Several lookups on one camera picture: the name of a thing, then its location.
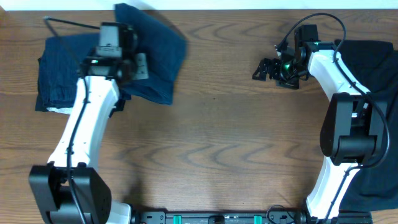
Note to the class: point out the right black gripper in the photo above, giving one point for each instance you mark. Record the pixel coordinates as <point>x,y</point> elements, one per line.
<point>276,69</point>

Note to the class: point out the blue denim shorts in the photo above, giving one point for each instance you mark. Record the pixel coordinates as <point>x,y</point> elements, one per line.
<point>165,52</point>

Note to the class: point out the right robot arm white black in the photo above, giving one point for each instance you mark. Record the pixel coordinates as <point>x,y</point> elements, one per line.
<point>352,134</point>

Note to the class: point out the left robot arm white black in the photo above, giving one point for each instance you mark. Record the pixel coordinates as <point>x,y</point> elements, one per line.
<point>68,189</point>

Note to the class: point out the folded navy clothes stack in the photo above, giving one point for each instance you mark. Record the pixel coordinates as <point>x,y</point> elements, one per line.
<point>58,76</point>

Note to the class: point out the white folded cloth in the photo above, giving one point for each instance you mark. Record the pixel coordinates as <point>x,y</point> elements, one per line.
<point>60,110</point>

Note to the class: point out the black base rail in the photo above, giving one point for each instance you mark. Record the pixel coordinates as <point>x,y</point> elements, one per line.
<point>217,218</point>

